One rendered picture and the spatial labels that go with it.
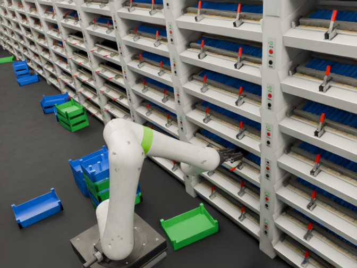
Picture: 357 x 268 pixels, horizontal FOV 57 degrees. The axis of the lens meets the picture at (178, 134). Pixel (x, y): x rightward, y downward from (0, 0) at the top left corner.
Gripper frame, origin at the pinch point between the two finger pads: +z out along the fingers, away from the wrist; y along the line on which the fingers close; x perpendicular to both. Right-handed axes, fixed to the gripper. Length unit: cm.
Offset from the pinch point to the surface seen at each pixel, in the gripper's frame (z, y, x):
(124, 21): -13, 111, -58
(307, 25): -16, -35, -68
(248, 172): -2.2, -8.8, 7.8
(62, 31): -11, 251, -39
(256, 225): 8.1, -12.4, 43.0
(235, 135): -6.6, 0.3, -10.2
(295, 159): -4.8, -35.0, -11.2
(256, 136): -2.3, -9.9, -12.8
